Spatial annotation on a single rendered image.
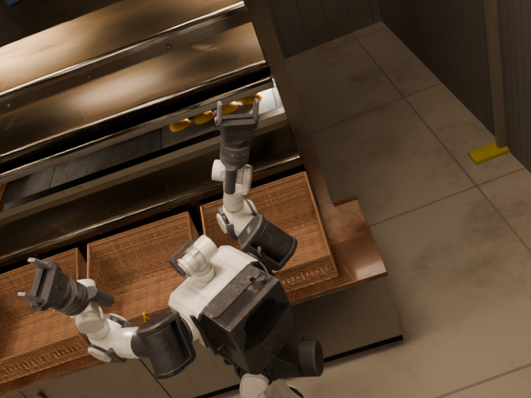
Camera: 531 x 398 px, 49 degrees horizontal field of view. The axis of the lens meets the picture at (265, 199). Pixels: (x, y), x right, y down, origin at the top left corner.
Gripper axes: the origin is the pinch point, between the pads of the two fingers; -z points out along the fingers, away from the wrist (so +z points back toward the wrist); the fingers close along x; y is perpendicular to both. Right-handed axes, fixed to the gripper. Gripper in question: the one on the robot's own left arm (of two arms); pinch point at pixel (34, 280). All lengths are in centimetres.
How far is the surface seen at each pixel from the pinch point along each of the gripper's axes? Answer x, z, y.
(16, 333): 8, 143, -116
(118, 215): 65, 119, -58
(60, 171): 83, 105, -88
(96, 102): 96, 67, -48
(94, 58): 104, 47, -39
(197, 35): 119, 57, -2
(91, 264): 42, 128, -73
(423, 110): 212, 265, 81
